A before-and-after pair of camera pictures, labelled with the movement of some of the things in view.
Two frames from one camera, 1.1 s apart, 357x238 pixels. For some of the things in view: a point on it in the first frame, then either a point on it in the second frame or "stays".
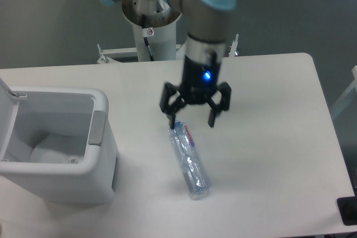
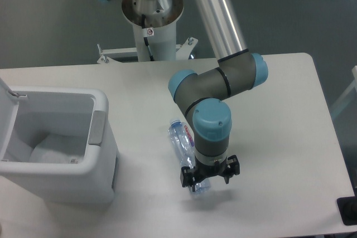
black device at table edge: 347,208 stays
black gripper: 199,81 -> 227,168
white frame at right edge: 353,84 stays
